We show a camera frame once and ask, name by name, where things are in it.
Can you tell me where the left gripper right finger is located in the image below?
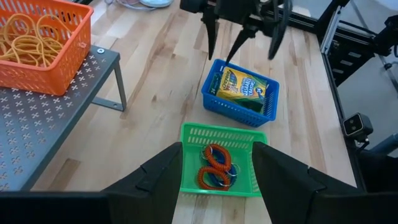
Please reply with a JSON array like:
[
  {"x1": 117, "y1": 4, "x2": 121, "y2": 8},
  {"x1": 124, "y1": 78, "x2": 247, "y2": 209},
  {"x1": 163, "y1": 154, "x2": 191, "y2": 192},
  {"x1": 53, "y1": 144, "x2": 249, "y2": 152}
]
[{"x1": 251, "y1": 141, "x2": 398, "y2": 224}]

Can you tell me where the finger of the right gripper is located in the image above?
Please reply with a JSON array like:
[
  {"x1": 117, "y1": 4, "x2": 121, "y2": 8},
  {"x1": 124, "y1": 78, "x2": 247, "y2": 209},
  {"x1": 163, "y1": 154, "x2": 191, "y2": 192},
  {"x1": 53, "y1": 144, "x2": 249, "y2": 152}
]
[
  {"x1": 225, "y1": 26, "x2": 259, "y2": 65},
  {"x1": 201, "y1": 7, "x2": 220, "y2": 61}
]

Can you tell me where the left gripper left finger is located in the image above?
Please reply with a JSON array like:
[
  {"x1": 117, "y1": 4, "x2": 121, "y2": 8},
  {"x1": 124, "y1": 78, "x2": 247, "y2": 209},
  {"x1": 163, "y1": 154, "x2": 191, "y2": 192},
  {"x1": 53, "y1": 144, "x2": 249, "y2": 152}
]
[{"x1": 0, "y1": 141, "x2": 183, "y2": 224}]

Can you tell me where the yellow crayon box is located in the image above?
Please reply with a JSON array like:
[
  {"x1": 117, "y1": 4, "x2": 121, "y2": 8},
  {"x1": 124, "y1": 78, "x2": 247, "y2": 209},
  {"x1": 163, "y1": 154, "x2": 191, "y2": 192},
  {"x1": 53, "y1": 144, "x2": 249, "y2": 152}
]
[{"x1": 207, "y1": 66, "x2": 268, "y2": 110}]

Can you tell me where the blue plastic basket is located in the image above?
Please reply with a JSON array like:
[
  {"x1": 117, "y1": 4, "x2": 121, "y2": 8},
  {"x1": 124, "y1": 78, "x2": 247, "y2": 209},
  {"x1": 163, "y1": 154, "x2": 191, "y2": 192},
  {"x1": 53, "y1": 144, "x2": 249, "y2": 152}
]
[{"x1": 201, "y1": 58, "x2": 280, "y2": 128}]

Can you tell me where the green plastic basket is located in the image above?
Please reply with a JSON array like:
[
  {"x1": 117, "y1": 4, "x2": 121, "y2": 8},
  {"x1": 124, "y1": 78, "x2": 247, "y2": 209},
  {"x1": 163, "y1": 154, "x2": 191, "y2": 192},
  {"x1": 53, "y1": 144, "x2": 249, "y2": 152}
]
[{"x1": 179, "y1": 122, "x2": 269, "y2": 198}]

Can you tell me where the blue spiral wrist coil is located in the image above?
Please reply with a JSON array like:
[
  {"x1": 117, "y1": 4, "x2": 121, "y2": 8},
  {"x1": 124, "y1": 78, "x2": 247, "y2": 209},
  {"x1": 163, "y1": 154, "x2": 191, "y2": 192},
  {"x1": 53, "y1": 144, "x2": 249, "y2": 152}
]
[
  {"x1": 205, "y1": 167, "x2": 239, "y2": 188},
  {"x1": 211, "y1": 148, "x2": 233, "y2": 166}
]

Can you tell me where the red spiral wrist coil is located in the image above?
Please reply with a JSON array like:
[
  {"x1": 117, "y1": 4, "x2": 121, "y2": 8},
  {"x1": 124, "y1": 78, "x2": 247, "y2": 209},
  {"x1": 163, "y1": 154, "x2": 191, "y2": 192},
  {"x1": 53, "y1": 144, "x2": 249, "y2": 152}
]
[
  {"x1": 202, "y1": 142, "x2": 233, "y2": 172},
  {"x1": 197, "y1": 166, "x2": 231, "y2": 192}
]

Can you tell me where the orange plastic basket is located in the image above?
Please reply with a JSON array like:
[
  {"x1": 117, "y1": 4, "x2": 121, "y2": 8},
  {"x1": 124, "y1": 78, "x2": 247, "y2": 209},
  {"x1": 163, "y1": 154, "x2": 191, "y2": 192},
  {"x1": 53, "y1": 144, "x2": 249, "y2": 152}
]
[{"x1": 0, "y1": 0, "x2": 95, "y2": 96}]

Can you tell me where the yellow rubber band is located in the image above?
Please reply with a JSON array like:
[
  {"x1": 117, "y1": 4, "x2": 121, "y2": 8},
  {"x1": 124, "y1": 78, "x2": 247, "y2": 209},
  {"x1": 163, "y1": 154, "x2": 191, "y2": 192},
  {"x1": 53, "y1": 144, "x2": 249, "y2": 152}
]
[
  {"x1": 11, "y1": 34, "x2": 65, "y2": 68},
  {"x1": 0, "y1": 29, "x2": 21, "y2": 62},
  {"x1": 35, "y1": 14, "x2": 73, "y2": 46},
  {"x1": 2, "y1": 12, "x2": 37, "y2": 42}
]

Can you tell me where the grey perforated metal shelf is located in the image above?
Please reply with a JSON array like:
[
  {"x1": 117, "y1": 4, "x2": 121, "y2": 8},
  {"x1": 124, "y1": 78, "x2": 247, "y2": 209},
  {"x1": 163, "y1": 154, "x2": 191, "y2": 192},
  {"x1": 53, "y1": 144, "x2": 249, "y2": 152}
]
[{"x1": 0, "y1": 45, "x2": 127, "y2": 192}]

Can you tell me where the small black table camera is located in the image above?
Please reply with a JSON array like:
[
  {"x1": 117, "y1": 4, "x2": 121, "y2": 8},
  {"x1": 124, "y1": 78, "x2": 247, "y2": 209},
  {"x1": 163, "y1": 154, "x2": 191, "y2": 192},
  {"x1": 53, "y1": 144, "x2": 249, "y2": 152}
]
[{"x1": 342, "y1": 112, "x2": 374, "y2": 144}]

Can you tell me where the black aluminium table frame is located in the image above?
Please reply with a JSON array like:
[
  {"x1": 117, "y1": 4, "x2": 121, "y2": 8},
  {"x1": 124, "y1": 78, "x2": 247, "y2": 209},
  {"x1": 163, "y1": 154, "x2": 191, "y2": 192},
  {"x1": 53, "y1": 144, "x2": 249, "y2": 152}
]
[{"x1": 289, "y1": 0, "x2": 398, "y2": 194}]

